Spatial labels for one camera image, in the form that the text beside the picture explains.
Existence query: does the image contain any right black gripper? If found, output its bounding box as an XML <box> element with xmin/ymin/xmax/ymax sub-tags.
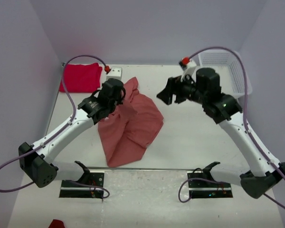
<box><xmin>157</xmin><ymin>72</ymin><xmax>206</xmax><ymax>104</ymax></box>

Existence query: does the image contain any white plastic basket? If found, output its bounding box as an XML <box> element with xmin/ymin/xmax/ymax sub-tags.
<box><xmin>198</xmin><ymin>49</ymin><xmax>245</xmax><ymax>99</ymax></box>

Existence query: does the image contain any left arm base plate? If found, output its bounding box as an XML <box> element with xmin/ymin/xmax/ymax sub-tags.
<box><xmin>59</xmin><ymin>171</ymin><xmax>107</xmax><ymax>200</ymax></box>

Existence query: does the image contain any folded red t shirt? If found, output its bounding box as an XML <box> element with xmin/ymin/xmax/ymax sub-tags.
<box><xmin>64</xmin><ymin>63</ymin><xmax>103</xmax><ymax>93</ymax></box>

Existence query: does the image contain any red cloth at bottom edge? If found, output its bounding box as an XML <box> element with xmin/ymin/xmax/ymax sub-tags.
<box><xmin>48</xmin><ymin>219</ymin><xmax>65</xmax><ymax>228</ymax></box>

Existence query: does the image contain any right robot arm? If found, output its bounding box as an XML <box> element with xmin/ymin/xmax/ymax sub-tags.
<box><xmin>157</xmin><ymin>67</ymin><xmax>285</xmax><ymax>199</ymax></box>

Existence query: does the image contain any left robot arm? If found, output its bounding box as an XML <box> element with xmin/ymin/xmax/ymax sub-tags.
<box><xmin>18</xmin><ymin>78</ymin><xmax>126</xmax><ymax>188</ymax></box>

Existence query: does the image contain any salmon pink t shirt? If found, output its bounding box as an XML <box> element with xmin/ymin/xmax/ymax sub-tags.
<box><xmin>98</xmin><ymin>77</ymin><xmax>164</xmax><ymax>167</ymax></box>

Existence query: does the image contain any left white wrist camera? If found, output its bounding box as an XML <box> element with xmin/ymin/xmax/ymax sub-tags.
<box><xmin>106</xmin><ymin>66</ymin><xmax>122</xmax><ymax>81</ymax></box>

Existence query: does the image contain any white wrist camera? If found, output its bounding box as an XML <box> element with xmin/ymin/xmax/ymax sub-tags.
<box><xmin>106</xmin><ymin>66</ymin><xmax>122</xmax><ymax>81</ymax></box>
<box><xmin>179</xmin><ymin>57</ymin><xmax>197</xmax><ymax>82</ymax></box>

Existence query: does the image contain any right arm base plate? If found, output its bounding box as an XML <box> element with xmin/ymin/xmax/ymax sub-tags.
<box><xmin>188</xmin><ymin>180</ymin><xmax>233</xmax><ymax>199</ymax></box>

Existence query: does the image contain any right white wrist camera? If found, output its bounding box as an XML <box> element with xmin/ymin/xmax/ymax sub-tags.
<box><xmin>179</xmin><ymin>57</ymin><xmax>197</xmax><ymax>82</ymax></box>

